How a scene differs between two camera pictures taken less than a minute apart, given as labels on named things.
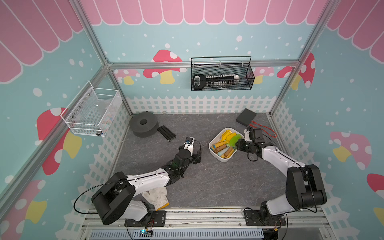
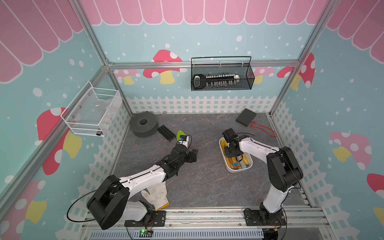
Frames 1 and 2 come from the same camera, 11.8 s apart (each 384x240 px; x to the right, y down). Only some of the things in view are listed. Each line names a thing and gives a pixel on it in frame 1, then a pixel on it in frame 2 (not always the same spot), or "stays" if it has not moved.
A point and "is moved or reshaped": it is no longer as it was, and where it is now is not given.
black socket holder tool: x=200 y=81 stays
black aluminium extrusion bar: x=166 y=132 stays
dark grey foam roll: x=144 y=124 stays
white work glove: x=158 y=196 stays
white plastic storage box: x=217 y=138 to x=248 y=157
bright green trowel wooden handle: x=232 y=142 is moved or reshaped
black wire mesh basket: x=221 y=73 stays
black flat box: x=246 y=117 stays
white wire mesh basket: x=92 y=111 stays
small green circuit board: x=144 y=233 stays
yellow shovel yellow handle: x=225 y=138 is moved or reshaped
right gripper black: x=240 y=144 to x=228 y=155
